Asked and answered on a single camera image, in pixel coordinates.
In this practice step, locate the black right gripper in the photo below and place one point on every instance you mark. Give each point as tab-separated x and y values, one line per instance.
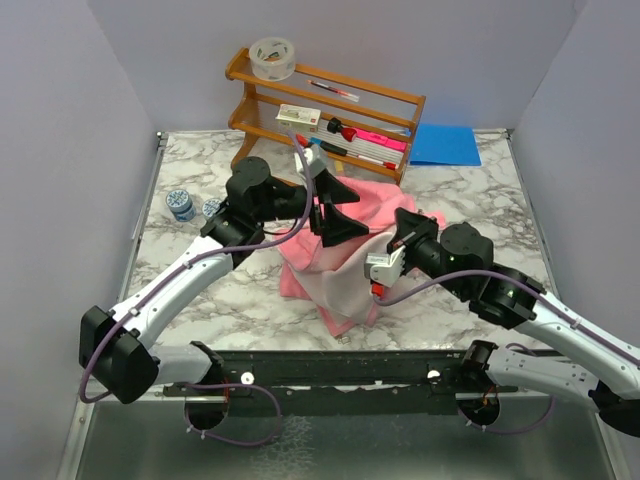
411	228

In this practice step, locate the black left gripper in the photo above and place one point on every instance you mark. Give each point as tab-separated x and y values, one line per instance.
335	226

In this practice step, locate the pink zip jacket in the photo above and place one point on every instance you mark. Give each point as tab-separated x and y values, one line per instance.
333	277

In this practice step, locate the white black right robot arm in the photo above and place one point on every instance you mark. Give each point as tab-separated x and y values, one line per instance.
599	371

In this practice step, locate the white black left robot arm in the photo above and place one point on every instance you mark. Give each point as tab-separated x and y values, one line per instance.
118	346

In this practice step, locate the blue black marker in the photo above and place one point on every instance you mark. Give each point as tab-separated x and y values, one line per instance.
331	148

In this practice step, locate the white red pen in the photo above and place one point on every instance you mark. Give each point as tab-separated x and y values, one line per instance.
382	163

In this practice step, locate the pink highlighter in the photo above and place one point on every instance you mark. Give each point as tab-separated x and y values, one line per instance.
381	140

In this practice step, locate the wooden three-tier shelf rack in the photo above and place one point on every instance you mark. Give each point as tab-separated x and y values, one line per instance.
383	110

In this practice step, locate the white staples box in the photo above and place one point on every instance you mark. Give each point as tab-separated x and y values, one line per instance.
302	119

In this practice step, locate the blue folder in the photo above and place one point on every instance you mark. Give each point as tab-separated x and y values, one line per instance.
440	145

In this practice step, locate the red clear pen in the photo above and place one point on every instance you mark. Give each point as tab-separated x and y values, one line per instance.
342	93

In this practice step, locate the blue white paint jar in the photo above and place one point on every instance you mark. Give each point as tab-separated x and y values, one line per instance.
181	205
210	207

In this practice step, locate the clear tape roll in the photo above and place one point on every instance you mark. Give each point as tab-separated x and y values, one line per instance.
272	59

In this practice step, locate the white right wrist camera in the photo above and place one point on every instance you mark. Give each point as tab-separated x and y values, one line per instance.
385	269

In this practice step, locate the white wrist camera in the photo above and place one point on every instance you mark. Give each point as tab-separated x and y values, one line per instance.
385	269
315	158

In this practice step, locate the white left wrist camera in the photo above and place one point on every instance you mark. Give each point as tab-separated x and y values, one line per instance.
315	158

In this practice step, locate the black metal base rail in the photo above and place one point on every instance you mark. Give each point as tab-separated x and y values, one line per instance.
327	383

